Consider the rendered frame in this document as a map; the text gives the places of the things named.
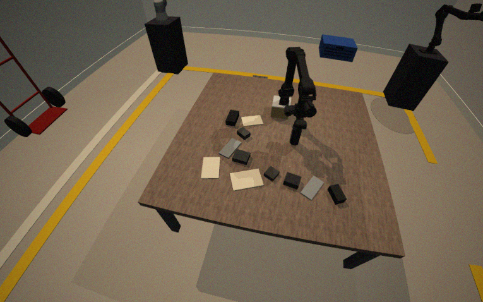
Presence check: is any beige flat rectangular panel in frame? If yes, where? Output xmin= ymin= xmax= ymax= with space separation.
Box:
xmin=230 ymin=169 xmax=264 ymax=191

